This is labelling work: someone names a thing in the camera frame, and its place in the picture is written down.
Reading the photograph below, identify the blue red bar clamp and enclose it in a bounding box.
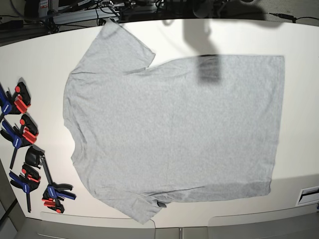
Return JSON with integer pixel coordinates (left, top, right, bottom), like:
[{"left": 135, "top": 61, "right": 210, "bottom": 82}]
[
  {"left": 0, "top": 78, "right": 31, "bottom": 121},
  {"left": 0, "top": 114, "right": 38, "bottom": 169},
  {"left": 25, "top": 146, "right": 76, "bottom": 214},
  {"left": 9, "top": 163, "right": 41, "bottom": 213}
]

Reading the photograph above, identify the grey T-shirt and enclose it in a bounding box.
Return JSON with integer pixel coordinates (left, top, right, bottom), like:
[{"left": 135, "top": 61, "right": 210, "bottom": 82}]
[{"left": 63, "top": 20, "right": 285, "bottom": 224}]

